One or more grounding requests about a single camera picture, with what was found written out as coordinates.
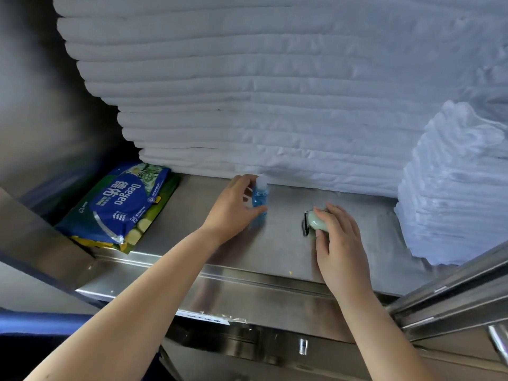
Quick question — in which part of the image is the person's left hand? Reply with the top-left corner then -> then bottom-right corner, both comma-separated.
200,174 -> 269,247

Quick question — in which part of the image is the person's right hand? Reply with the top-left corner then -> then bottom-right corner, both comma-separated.
314,202 -> 374,299

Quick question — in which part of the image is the small blue liquid bottle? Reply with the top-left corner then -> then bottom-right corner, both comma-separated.
251,174 -> 271,226

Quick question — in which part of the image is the pale green case with strap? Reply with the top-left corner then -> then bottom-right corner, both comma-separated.
303,208 -> 331,238

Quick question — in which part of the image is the person's right forearm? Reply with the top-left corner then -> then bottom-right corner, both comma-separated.
331,287 -> 439,381

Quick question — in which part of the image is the person's left forearm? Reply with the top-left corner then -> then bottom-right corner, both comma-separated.
24,228 -> 225,381

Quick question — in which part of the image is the stainless steel cabinet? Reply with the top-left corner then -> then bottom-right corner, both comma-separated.
0,0 -> 508,381

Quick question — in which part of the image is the green yellow wipes packet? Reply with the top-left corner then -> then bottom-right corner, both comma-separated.
71,172 -> 182,255

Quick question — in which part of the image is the white paper label strip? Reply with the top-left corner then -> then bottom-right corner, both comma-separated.
175,309 -> 231,326

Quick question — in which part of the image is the stack of white folded towels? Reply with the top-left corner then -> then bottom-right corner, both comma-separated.
52,0 -> 508,199

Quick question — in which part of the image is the blue wet wipes packet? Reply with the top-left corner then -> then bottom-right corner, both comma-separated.
55,162 -> 172,245

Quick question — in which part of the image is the stack of small white cloths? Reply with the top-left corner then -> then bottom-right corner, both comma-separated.
394,101 -> 508,267

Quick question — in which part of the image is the steel sliding cabinet door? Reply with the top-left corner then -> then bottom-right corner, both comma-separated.
386,241 -> 508,355

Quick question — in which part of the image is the dark blue garment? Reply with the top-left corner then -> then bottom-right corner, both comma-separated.
0,309 -> 175,381

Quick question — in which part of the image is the steel door handle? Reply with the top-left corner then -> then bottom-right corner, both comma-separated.
487,324 -> 508,368

